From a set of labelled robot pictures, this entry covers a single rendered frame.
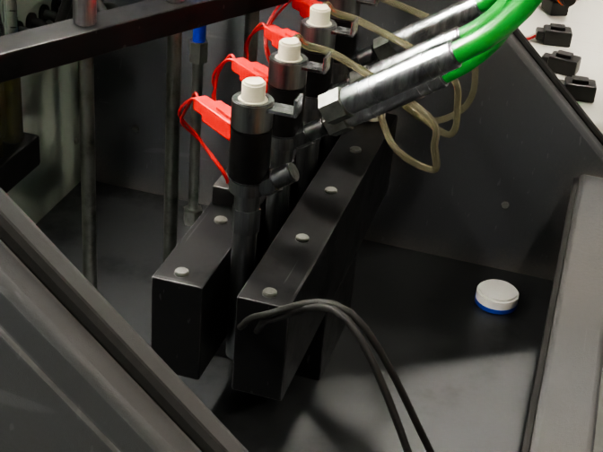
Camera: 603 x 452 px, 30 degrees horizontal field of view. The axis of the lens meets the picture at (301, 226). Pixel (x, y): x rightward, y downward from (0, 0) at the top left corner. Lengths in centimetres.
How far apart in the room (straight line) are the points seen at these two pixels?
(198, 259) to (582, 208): 36
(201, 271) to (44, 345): 36
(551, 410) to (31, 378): 40
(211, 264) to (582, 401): 27
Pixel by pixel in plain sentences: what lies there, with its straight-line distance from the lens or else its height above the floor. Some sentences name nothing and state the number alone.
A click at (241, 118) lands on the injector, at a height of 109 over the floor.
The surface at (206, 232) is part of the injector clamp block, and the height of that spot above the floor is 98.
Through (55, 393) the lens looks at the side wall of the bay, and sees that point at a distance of 44.
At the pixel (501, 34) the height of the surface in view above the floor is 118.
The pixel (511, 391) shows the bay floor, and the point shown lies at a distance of 96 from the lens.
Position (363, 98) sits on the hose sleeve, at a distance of 71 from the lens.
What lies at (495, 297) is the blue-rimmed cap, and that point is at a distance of 105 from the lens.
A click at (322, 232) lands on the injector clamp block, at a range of 84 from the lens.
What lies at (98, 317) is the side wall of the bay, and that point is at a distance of 44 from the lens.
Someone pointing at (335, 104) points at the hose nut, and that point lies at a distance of 72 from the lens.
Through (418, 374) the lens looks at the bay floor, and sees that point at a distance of 96.
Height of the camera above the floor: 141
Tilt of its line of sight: 30 degrees down
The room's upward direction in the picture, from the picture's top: 5 degrees clockwise
